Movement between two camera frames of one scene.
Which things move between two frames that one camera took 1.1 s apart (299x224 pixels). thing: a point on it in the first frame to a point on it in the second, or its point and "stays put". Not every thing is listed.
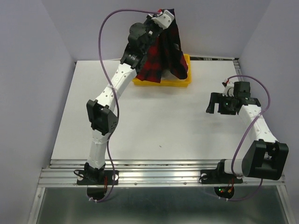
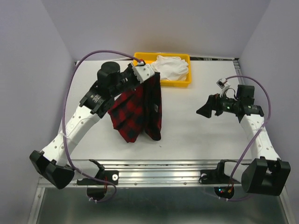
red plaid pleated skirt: [164, 53] to [139, 111]
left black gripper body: [152, 30] to [128, 80]
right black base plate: [218, 176] stays put
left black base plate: [96, 177] stays put
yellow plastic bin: [182, 83] stays put
